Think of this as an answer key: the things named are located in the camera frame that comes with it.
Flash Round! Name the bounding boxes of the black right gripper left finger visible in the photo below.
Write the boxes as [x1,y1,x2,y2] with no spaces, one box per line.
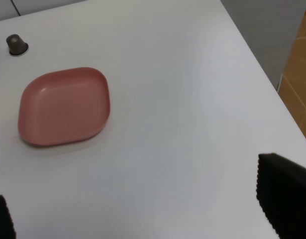
[0,195,16,239]

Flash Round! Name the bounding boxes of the small dark coffee capsule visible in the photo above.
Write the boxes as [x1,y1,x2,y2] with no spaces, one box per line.
[6,34,29,56]

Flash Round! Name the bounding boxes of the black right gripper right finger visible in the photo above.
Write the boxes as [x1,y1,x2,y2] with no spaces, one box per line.
[256,153,306,239]

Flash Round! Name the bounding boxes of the pink square plate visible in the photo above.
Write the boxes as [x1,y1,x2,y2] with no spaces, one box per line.
[18,67,110,146]

